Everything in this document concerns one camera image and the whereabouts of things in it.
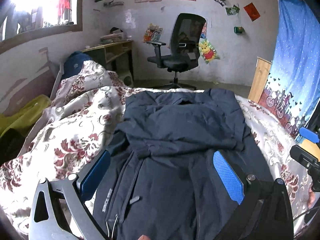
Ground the dark navy padded jacket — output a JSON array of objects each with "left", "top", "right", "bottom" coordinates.
[{"left": 92, "top": 88, "right": 276, "bottom": 240}]

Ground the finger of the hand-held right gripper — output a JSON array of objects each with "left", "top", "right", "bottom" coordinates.
[
  {"left": 299, "top": 127, "right": 320, "bottom": 144},
  {"left": 290, "top": 144, "right": 320, "bottom": 167}
]

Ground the red envelope on wall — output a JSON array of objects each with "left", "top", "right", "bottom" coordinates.
[{"left": 243, "top": 2, "right": 261, "bottom": 22}]

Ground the black mesh office chair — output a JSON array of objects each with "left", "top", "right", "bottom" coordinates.
[{"left": 146, "top": 13, "right": 207, "bottom": 91}]

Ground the yellow cushion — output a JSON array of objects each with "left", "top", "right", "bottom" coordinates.
[{"left": 300, "top": 136, "right": 320, "bottom": 159}]

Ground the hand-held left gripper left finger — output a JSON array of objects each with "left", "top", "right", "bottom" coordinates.
[{"left": 29, "top": 149, "right": 112, "bottom": 240}]

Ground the floral cream and red bedspread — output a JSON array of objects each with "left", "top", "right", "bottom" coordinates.
[{"left": 0, "top": 60, "right": 316, "bottom": 240}]

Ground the blue starry printed curtain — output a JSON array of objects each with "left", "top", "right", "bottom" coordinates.
[{"left": 257, "top": 0, "right": 320, "bottom": 141}]

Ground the upright wooden board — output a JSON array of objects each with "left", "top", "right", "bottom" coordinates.
[{"left": 248, "top": 57, "right": 272, "bottom": 104}]

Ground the yellow bear wall poster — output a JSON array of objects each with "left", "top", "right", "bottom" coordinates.
[{"left": 198, "top": 38, "right": 221, "bottom": 65}]

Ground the person's right hand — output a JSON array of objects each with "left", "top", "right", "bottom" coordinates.
[{"left": 308, "top": 189, "right": 320, "bottom": 209}]

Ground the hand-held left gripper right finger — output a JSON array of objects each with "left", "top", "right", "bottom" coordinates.
[{"left": 212, "top": 150, "right": 295, "bottom": 240}]

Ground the small wall shelf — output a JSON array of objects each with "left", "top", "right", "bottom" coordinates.
[{"left": 103, "top": 0, "right": 124, "bottom": 8}]

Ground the wooden desk with shelves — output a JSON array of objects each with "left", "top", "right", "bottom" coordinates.
[{"left": 81, "top": 40, "right": 134, "bottom": 81}]

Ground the pile of books and papers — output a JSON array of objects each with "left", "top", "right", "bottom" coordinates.
[{"left": 100, "top": 27, "right": 126, "bottom": 43}]

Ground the wooden framed window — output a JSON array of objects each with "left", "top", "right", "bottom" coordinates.
[{"left": 0, "top": 0, "right": 84, "bottom": 43}]

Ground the yellow-green cloth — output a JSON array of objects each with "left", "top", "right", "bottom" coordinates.
[{"left": 0, "top": 94, "right": 52, "bottom": 137}]

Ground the green wall photo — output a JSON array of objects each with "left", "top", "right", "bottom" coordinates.
[{"left": 225, "top": 4, "right": 240, "bottom": 16}]

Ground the dark blue pillow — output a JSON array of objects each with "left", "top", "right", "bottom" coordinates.
[{"left": 61, "top": 51, "right": 93, "bottom": 81}]

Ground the white bed frame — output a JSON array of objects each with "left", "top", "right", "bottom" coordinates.
[{"left": 49, "top": 61, "right": 64, "bottom": 101}]

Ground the colourful comic wall poster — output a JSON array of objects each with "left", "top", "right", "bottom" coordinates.
[{"left": 143, "top": 24, "right": 164, "bottom": 43}]

